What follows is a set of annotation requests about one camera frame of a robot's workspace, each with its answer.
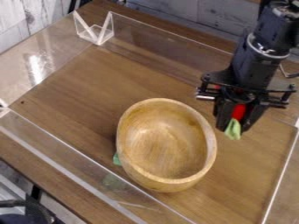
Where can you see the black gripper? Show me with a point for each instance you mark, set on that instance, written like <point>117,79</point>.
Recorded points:
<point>220,87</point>

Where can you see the red plush strawberry toy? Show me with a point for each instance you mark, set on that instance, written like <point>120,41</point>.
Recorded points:
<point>234,128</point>

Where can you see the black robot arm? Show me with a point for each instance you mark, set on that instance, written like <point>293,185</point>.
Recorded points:
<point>266,46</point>

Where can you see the wooden brown bowl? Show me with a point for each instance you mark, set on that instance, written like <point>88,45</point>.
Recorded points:
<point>166,145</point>

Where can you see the green block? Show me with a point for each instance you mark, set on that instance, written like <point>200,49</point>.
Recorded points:
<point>117,160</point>

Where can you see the black clamp base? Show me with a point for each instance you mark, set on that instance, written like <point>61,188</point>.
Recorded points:
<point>40,213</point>

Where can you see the clear acrylic corner bracket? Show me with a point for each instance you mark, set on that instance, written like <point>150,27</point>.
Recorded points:
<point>97,34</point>

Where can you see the clear acrylic tray wall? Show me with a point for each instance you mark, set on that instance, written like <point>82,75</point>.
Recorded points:
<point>65,91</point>

